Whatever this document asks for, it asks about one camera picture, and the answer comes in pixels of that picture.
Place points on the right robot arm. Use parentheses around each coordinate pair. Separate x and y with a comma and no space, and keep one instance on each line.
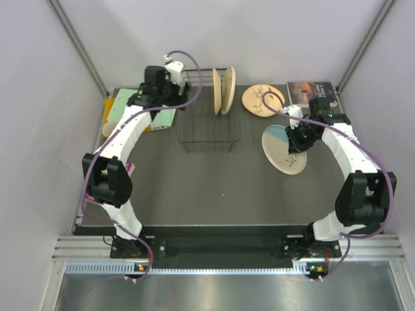
(363,203)

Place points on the black wire dish rack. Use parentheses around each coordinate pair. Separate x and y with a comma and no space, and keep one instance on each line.
(198,127)

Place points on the purple treehouse book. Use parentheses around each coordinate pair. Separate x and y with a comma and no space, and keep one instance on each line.
(130,167)

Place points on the blue and white plate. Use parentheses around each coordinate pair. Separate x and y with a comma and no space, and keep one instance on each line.
(275,144)

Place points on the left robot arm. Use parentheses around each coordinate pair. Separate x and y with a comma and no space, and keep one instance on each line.
(108,182)

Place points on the aluminium front rail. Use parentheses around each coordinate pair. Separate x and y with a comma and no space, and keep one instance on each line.
(381,247)

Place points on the dark paperback book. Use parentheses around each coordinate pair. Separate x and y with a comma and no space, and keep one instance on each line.
(301,93)

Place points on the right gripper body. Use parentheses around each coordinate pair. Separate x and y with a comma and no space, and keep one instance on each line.
(301,136)

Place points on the green paper folder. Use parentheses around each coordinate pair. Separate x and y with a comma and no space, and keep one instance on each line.
(163,119)

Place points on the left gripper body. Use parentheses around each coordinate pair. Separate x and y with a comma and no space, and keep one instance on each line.
(170,92)

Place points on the bird plate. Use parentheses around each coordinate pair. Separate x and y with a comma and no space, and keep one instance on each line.
(252,100)
(217,91)

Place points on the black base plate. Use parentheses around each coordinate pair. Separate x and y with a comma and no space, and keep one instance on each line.
(281,247)

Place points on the orange mug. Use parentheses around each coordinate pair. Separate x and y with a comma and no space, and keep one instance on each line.
(108,128)

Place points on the cream plate with sprig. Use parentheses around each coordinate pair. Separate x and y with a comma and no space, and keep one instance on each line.
(228,90)

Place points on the yellow folder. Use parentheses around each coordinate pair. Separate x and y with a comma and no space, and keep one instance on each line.
(107,107)

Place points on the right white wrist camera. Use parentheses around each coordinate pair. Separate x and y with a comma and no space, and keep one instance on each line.
(295,113)

